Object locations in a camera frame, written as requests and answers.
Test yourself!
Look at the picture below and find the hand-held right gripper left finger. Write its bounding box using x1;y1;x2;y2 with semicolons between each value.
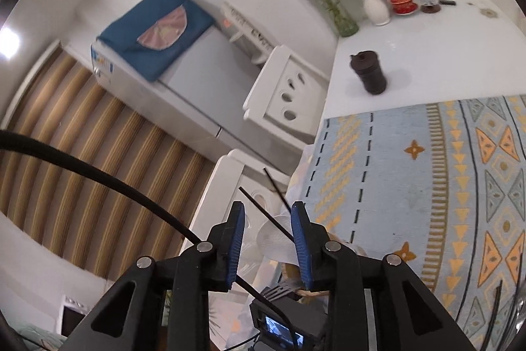
72;201;246;351

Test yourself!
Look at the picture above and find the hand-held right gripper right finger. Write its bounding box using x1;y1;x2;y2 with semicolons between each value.
290;201;481;351

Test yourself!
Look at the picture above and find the white dotted rice paddle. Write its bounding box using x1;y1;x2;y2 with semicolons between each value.
255;213;297;262

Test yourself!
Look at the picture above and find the metal fork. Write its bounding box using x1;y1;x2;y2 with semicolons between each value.
262;279;305;301

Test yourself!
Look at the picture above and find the black chopstick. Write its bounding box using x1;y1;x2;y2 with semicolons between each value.
239;187;297;244
263;168;290;210

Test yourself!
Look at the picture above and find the white dining chair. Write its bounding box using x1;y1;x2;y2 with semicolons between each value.
242;45;331;144
187;149;307;294

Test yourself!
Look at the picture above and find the blue patterned table runner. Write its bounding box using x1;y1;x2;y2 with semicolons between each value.
302;96;526;351

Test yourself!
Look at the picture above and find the silver refrigerator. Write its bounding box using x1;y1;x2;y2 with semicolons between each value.
89;22;297;177

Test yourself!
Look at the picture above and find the dark brown lidded pitcher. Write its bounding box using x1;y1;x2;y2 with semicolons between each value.
349;51;389;96

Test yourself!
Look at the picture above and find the white ornate shelf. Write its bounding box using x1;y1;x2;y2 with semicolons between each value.
221;2;277;66

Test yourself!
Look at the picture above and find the blue refrigerator cover cloth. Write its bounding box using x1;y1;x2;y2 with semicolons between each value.
97;0;216;83

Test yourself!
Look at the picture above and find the red lidded tea cup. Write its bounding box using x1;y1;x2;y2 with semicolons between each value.
390;0;420;16

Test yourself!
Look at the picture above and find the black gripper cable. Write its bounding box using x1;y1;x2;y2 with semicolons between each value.
0;130;300;349

